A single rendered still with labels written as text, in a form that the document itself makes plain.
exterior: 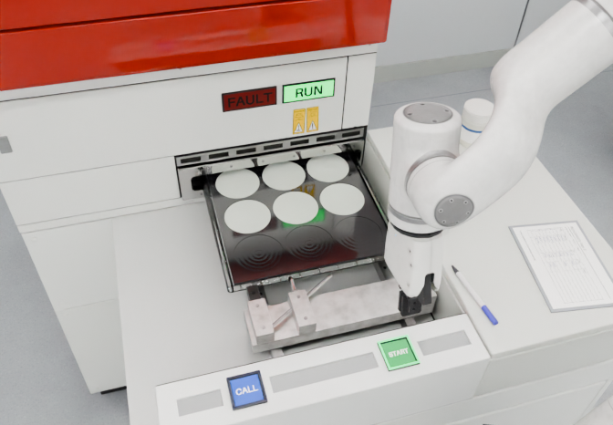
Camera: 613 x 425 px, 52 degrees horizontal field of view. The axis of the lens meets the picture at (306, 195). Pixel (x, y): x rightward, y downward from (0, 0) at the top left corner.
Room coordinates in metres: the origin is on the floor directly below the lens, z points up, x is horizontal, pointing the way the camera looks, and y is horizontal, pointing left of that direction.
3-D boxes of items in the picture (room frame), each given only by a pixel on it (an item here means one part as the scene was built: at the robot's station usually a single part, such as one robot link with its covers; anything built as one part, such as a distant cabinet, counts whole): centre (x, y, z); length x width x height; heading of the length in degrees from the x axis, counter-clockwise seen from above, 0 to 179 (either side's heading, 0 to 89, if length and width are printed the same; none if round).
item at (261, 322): (0.66, 0.08, 0.89); 0.08 x 0.03 x 0.03; 18
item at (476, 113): (1.14, -0.38, 1.01); 0.07 x 0.07 x 0.10
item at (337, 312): (0.71, -0.07, 0.87); 0.36 x 0.08 x 0.03; 108
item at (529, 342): (0.92, -0.40, 0.89); 0.62 x 0.35 x 0.14; 18
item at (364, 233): (0.96, 0.02, 0.90); 0.34 x 0.34 x 0.01; 18
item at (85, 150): (1.05, 0.25, 1.02); 0.82 x 0.03 x 0.40; 108
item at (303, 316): (0.69, 0.00, 0.89); 0.08 x 0.03 x 0.03; 18
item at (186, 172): (1.09, 0.08, 0.89); 0.44 x 0.02 x 0.10; 108
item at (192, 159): (1.09, 0.08, 0.96); 0.44 x 0.01 x 0.02; 108
